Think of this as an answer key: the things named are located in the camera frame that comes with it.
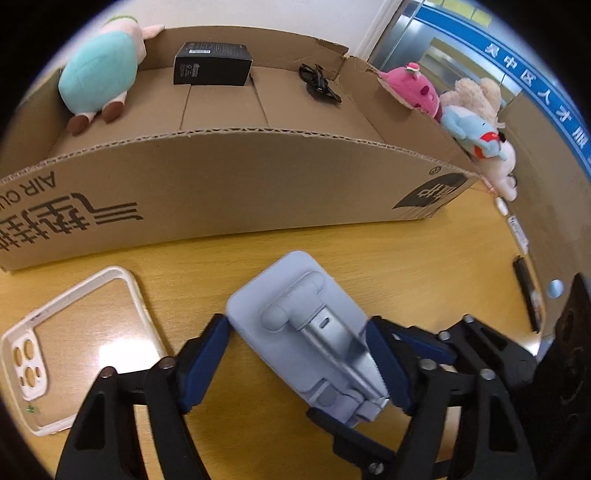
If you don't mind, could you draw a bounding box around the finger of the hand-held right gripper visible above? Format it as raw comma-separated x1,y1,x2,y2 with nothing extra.
392,315,539,384
307,410,402,480

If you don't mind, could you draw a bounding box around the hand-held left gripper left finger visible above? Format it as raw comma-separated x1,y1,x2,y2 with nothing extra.
55,314,232,480

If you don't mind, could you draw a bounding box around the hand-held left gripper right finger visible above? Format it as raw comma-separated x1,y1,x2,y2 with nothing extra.
365,316,539,480

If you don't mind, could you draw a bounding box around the white folding phone stand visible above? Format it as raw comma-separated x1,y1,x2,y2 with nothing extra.
225,250,391,428

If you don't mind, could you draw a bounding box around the brown cardboard box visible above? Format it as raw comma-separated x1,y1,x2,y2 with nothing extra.
0,25,483,273

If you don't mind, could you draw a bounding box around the wooden desktop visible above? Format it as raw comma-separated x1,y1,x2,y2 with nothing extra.
0,180,555,480

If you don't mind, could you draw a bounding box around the black slim device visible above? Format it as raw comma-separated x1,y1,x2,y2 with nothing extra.
512,256,542,334

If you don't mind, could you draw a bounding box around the white pen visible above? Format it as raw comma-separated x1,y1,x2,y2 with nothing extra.
507,216,531,254

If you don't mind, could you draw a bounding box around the clear phone case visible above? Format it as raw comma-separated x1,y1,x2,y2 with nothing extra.
0,265,169,437

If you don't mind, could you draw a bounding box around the white plush toy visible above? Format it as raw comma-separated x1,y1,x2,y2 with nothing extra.
475,138,519,202

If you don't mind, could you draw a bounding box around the blue plush toy red band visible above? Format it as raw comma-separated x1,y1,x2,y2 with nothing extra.
440,106,509,160

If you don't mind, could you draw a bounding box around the beige plush toy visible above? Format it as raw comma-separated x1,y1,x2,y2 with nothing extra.
438,76,506,127

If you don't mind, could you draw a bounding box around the pink plush toy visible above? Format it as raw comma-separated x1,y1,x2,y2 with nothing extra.
378,64,441,121

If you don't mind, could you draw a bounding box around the small black box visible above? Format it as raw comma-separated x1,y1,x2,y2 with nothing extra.
173,41,253,87

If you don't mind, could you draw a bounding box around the teal plush toy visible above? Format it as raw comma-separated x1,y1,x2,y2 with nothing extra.
58,16,166,136

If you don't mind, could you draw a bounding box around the glass door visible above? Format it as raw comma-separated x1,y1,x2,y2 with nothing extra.
369,0,591,176

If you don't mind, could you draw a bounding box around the black cable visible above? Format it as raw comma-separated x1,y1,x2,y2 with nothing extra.
298,62,343,104

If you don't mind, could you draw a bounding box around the blue wall sign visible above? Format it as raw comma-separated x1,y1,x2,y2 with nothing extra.
413,0,591,171

